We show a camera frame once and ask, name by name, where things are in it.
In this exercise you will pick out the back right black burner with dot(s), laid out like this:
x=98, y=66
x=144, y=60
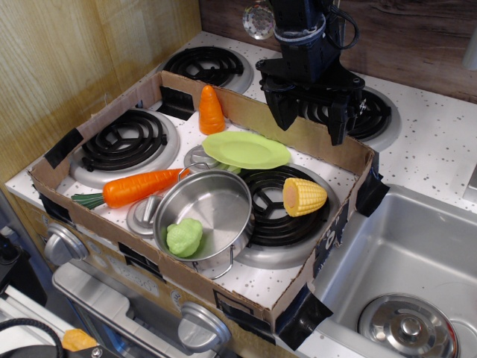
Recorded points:
x=379, y=123

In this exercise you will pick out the silver toy sink basin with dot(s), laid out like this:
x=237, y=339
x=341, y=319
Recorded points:
x=412, y=245

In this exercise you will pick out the orange toy carrot with leaves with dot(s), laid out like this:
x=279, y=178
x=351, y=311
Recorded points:
x=124, y=191

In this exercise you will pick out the green toy broccoli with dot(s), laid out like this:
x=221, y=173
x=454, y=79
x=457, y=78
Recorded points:
x=183, y=239

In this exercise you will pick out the silver oven knob right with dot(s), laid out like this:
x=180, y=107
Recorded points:
x=200, y=330

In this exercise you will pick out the silver stove knob under plate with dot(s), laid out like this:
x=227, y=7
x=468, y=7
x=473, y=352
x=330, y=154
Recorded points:
x=197, y=160

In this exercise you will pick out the silver stove knob near pan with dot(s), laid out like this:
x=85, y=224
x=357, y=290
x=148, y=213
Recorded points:
x=140, y=217

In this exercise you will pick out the orange toy carrot tip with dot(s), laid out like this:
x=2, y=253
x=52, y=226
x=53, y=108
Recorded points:
x=211, y=117

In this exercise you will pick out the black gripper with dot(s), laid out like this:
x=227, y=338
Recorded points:
x=310, y=70

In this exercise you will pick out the light green toy plate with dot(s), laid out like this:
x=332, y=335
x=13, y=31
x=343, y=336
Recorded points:
x=246, y=150

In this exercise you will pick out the stainless steel pan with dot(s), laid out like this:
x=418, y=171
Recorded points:
x=222, y=203

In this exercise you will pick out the silver oven door handle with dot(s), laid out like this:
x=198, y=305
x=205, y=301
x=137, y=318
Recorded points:
x=134, y=326

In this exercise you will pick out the silver oven knob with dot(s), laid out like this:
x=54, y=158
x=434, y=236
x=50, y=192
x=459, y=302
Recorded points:
x=63, y=246
x=200, y=330

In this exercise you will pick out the black burner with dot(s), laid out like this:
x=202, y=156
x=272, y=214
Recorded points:
x=379, y=123
x=138, y=141
x=212, y=65
x=280, y=241

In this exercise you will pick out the front right black burner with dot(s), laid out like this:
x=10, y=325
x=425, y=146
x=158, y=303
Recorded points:
x=280, y=241

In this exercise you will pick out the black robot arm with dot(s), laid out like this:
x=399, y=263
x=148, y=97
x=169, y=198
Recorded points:
x=312, y=14

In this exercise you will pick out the front left black burner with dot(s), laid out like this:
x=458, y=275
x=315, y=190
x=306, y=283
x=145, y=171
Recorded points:
x=138, y=141

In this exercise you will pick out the silver oven knob left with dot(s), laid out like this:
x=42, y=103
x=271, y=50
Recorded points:
x=63, y=246

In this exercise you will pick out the silver pot lid in sink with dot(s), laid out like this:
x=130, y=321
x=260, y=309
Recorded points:
x=408, y=326

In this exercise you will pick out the brown cardboard fence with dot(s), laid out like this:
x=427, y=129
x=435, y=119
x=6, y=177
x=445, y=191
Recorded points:
x=307, y=137

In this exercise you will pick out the back left black burner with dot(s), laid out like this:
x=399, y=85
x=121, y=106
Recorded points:
x=212, y=65

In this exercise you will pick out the yellow toy corn cob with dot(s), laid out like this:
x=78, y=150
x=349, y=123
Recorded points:
x=302, y=197

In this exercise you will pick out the yellow sponge piece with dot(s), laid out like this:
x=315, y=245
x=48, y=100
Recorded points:
x=77, y=340

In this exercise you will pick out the hanging silver strainer ladle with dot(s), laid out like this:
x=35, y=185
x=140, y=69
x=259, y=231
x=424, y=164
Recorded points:
x=258, y=20

